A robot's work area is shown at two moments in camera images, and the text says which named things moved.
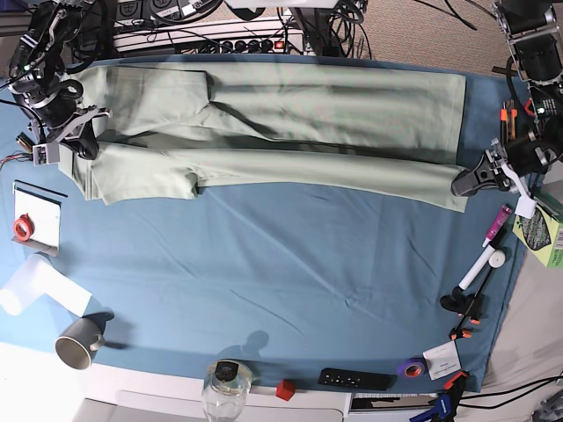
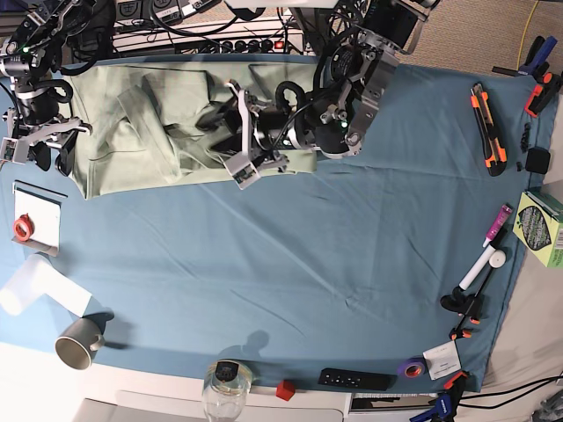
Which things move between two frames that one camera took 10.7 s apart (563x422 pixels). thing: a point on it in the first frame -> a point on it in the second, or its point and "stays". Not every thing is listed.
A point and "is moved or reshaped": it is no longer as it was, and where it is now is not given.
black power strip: (261, 46) stays
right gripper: (56, 118) -> (39, 134)
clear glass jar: (225, 390) stays
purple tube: (500, 219) stays
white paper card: (442, 360) stays
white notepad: (44, 207) stays
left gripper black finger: (478, 177) -> (226, 117)
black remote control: (356, 379) stays
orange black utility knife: (508, 121) -> (496, 157)
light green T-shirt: (171, 129) is moved or reshaped
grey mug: (79, 342) stays
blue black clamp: (448, 402) stays
